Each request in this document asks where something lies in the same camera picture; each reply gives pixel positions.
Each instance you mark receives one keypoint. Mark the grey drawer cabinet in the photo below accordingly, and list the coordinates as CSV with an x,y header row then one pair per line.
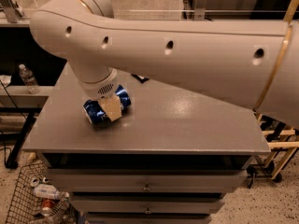
x,y
170,159

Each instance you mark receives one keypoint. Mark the grey side bench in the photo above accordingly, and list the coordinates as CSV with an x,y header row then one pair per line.
x,y
18,100

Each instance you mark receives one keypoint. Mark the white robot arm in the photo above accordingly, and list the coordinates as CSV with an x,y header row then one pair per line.
x,y
253,64

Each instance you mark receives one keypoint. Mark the silver can in basket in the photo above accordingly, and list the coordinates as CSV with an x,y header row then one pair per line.
x,y
34,182

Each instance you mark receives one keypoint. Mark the plastic bottle in basket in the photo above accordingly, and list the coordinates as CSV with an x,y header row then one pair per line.
x,y
47,192

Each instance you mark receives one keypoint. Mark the blue pepsi can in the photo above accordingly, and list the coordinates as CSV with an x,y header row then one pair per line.
x,y
97,116

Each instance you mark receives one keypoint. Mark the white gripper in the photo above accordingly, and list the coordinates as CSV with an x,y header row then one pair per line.
x,y
100,90

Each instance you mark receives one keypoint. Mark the red can in basket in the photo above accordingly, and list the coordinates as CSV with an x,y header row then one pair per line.
x,y
46,207

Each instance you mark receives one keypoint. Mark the wire mesh basket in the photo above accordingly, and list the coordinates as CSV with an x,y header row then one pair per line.
x,y
25,206

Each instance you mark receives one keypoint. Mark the dark blue snack wrapper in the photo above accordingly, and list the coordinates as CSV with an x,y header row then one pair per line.
x,y
140,78

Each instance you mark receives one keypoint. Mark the clear plastic water bottle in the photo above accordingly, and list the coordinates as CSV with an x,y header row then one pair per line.
x,y
29,79

